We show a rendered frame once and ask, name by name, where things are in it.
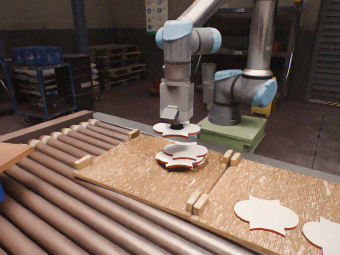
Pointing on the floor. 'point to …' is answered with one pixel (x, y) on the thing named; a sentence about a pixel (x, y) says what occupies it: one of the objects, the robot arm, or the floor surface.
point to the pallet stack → (116, 64)
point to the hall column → (81, 29)
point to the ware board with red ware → (155, 87)
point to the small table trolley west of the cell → (28, 117)
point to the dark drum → (88, 102)
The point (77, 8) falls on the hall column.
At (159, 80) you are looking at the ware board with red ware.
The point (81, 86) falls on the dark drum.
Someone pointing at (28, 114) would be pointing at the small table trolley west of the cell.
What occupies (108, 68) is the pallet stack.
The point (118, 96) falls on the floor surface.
